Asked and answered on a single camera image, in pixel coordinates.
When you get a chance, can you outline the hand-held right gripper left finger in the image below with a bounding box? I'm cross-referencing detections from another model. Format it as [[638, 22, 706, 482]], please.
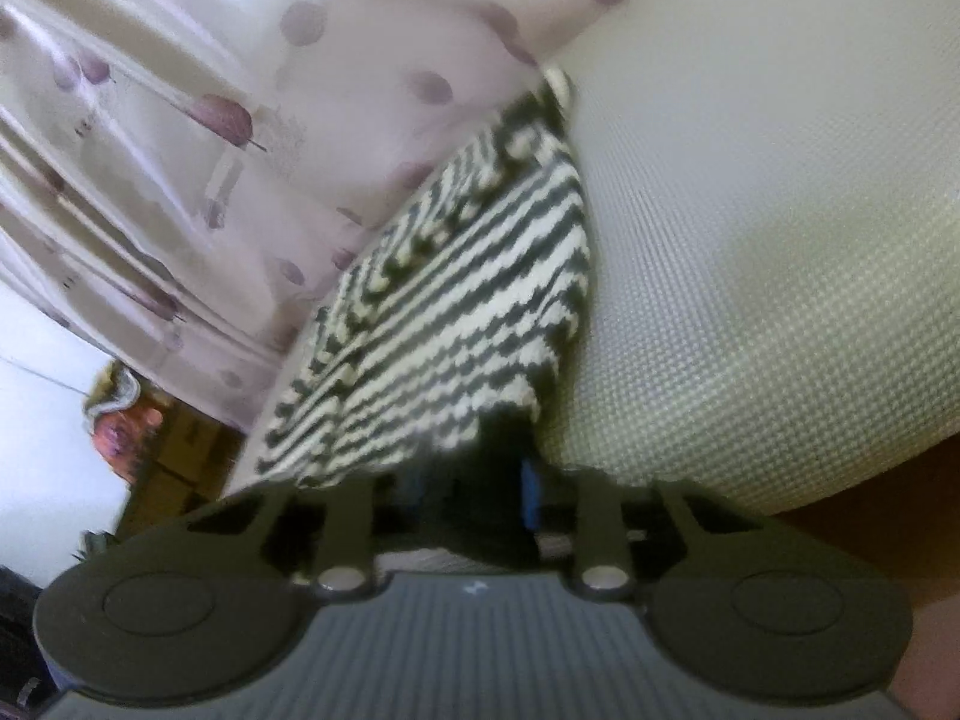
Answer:
[[190, 472, 400, 596]]

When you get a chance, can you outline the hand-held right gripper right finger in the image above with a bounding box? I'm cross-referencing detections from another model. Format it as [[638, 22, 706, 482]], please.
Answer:
[[520, 460, 760, 603]]

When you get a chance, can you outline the black white striped knitted sweater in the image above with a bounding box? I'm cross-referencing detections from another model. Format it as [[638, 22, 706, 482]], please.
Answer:
[[251, 67, 602, 494]]

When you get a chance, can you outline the brown cardboard box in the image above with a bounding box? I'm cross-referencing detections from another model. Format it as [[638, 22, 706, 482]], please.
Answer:
[[118, 403, 250, 535]]

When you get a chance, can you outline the pink leaf print curtain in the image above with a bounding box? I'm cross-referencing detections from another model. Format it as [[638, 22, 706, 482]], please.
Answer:
[[0, 0, 647, 437]]

